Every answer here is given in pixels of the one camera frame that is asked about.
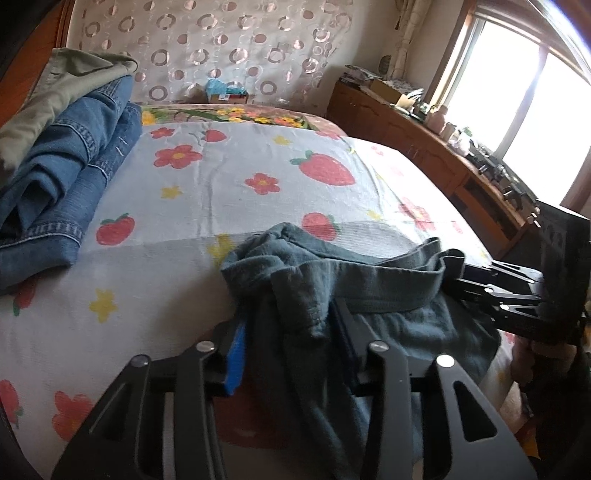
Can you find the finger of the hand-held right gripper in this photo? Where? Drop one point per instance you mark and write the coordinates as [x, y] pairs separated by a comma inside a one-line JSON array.
[[489, 297], [508, 273]]

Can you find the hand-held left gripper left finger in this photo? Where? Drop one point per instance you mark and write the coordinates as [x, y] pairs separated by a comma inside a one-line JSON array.
[[236, 364]]

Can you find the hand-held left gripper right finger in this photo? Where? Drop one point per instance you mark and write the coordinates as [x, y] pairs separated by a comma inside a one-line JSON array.
[[355, 341]]

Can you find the dark green pants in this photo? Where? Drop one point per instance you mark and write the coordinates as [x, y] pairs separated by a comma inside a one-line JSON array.
[[300, 286]]

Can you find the khaki pants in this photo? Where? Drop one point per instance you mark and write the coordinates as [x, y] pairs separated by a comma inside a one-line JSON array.
[[60, 92]]

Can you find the black devices on cabinet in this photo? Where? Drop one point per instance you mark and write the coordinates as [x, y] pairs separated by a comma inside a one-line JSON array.
[[498, 175]]

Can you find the green capped bottle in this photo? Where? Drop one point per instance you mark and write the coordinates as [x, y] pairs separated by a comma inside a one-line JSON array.
[[464, 136]]

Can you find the wooden cabinet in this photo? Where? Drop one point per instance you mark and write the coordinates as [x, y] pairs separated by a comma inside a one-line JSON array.
[[415, 147]]

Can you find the pink jar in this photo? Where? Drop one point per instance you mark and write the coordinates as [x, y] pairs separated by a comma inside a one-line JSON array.
[[437, 117]]

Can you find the window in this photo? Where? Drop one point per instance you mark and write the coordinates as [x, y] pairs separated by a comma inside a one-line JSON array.
[[512, 92]]

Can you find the strawberry print bedsheet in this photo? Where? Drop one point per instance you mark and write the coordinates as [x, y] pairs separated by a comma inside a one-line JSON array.
[[207, 184]]

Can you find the flat cardboard box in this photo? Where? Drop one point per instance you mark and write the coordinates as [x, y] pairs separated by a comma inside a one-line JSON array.
[[385, 91]]

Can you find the floral blanket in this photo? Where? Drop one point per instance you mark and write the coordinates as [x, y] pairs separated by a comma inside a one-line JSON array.
[[258, 117]]

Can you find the pile of newspapers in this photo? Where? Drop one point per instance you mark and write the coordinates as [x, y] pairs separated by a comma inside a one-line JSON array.
[[364, 74]]

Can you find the blue jeans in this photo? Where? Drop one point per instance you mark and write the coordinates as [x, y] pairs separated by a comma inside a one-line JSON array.
[[55, 184]]

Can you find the patterned curtain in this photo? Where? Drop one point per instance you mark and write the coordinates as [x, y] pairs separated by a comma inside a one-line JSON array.
[[408, 37]]

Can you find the cardboard box with blue tissue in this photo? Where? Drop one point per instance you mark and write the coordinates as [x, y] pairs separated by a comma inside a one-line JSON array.
[[228, 92]]

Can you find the circle patterned headboard cloth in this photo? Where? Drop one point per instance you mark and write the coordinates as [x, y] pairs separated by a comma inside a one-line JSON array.
[[231, 41]]

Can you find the wooden headboard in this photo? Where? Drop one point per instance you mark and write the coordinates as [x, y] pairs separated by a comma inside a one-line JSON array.
[[32, 55]]

